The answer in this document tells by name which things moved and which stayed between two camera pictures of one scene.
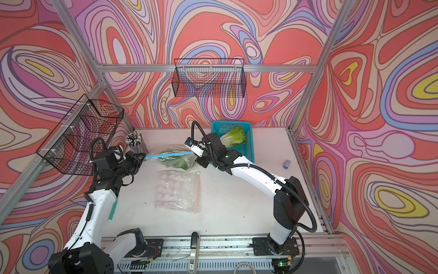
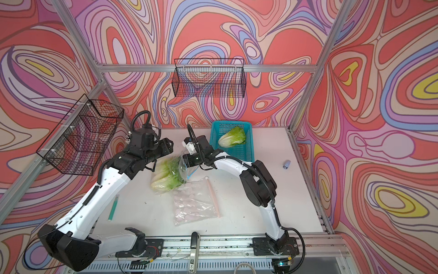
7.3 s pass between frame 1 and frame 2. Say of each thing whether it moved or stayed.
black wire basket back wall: stayed
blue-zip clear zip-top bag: moved
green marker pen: stayed
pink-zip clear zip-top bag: moved
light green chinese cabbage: stayed
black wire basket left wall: stayed
